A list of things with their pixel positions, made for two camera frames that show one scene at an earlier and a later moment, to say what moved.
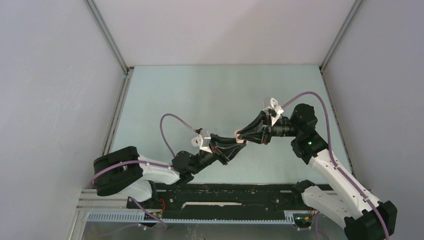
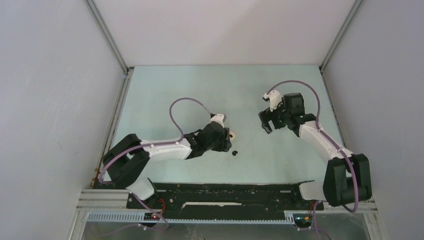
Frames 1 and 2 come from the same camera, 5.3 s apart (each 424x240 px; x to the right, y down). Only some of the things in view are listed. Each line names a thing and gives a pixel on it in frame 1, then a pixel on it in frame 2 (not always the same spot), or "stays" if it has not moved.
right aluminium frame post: x=356 y=5 stays
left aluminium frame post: x=103 y=28 stays
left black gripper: x=224 y=148 → x=225 y=143
